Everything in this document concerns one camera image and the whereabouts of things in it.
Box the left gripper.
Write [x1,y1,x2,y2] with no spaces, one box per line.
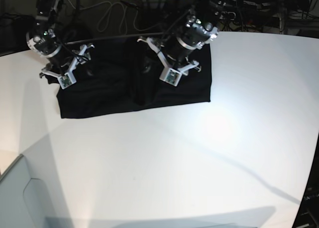
[137,15,218,76]

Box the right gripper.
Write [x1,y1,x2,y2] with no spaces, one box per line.
[26,29,95,79]

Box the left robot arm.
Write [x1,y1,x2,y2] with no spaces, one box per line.
[137,0,229,76]

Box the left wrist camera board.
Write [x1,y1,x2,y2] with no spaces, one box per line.
[159,67,182,87]

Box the black T-shirt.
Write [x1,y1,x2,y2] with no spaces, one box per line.
[56,37,212,119]

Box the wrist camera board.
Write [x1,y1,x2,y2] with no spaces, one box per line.
[159,67,182,87]
[57,72,77,89]

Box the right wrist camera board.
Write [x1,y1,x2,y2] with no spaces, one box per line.
[57,72,77,89]

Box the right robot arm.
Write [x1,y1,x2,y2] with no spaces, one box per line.
[26,0,94,87]

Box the black power strip red switch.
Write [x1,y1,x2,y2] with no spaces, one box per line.
[220,11,236,20]

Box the grey looped cable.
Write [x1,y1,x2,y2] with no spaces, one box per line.
[96,0,166,33]

